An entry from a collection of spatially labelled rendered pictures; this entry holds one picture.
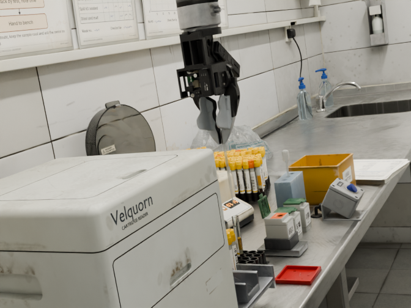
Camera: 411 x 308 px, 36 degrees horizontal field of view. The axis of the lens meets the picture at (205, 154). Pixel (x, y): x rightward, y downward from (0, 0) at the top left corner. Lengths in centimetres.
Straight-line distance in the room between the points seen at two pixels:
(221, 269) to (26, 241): 29
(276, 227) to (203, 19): 43
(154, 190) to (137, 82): 118
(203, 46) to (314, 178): 58
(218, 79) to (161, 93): 90
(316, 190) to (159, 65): 70
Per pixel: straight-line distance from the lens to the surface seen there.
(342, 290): 138
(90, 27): 172
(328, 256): 125
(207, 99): 116
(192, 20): 111
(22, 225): 69
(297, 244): 129
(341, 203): 144
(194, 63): 110
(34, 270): 70
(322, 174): 155
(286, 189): 144
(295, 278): 116
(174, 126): 204
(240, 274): 103
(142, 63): 192
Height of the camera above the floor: 132
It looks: 10 degrees down
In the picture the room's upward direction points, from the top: 9 degrees counter-clockwise
